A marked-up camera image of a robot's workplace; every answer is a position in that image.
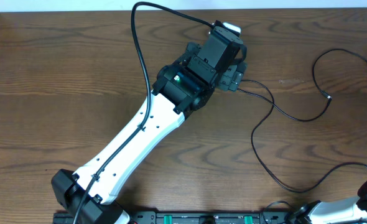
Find black usb cable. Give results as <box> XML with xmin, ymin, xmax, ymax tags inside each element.
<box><xmin>236</xmin><ymin>48</ymin><xmax>367</xmax><ymax>194</ymax></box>

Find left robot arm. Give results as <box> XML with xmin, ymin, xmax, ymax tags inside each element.
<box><xmin>51</xmin><ymin>23</ymin><xmax>247</xmax><ymax>223</ymax></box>

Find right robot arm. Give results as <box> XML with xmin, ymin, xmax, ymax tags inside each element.
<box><xmin>287</xmin><ymin>181</ymin><xmax>367</xmax><ymax>224</ymax></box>

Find left camera black cable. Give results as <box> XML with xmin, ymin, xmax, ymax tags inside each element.
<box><xmin>72</xmin><ymin>1</ymin><xmax>215</xmax><ymax>224</ymax></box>

